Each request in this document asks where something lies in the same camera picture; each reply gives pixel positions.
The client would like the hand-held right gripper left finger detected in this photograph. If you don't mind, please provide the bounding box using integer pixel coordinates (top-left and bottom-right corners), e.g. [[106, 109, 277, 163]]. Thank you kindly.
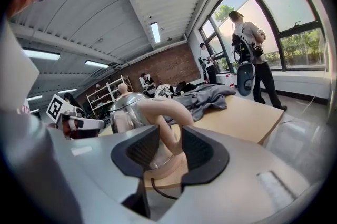
[[48, 124, 160, 224]]

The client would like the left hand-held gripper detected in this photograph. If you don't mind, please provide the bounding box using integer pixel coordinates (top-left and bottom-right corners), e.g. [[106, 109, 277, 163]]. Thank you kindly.
[[46, 94, 105, 137]]

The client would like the black leather bag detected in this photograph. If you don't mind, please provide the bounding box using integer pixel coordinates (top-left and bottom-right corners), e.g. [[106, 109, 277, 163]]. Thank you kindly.
[[174, 81, 197, 95]]

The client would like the thin dark cable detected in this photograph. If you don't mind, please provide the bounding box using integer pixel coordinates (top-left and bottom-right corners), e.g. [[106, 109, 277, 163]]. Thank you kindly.
[[150, 177, 181, 200]]

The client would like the shiny steel kettle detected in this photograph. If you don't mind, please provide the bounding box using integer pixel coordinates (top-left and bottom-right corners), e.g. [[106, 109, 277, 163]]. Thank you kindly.
[[109, 82, 195, 165]]

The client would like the person's white printed t-shirt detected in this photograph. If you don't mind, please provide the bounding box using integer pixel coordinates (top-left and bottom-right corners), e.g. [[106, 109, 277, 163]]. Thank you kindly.
[[0, 17, 80, 224]]

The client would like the grey cloth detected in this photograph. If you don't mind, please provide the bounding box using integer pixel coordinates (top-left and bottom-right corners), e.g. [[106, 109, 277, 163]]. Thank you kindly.
[[163, 83, 237, 125]]

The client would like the round black backpack device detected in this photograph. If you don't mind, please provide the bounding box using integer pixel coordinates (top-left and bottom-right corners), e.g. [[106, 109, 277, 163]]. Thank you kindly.
[[236, 61, 256, 98]]

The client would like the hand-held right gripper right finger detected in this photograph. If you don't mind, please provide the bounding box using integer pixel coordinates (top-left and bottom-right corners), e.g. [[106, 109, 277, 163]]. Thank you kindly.
[[157, 126, 316, 224]]

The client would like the black-framed window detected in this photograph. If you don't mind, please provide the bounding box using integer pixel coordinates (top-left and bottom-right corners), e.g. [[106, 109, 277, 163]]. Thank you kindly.
[[199, 0, 331, 74]]

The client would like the long ceiling light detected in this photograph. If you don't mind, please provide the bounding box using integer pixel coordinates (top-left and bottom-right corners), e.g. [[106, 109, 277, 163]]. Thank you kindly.
[[84, 59, 110, 69], [22, 48, 61, 61], [149, 21, 161, 44]]

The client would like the white backpack device with cables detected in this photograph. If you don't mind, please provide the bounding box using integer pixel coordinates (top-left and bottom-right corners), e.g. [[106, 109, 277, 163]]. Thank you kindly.
[[153, 84, 176, 99]]

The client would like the white shelf rack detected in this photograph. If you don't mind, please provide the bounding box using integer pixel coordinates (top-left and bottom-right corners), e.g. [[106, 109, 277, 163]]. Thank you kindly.
[[86, 74, 134, 116]]

